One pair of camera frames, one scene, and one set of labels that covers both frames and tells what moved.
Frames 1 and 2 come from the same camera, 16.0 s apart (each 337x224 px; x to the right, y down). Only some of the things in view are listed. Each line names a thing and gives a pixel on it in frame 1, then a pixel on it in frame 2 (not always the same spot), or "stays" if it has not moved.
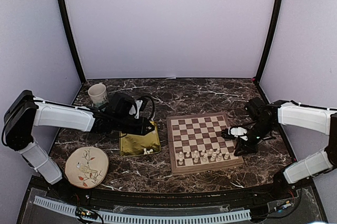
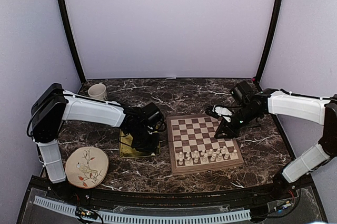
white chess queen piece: [213, 156] stays
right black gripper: [241, 144] to [225, 127]
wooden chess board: [196, 144] stays
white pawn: [226, 155] stays
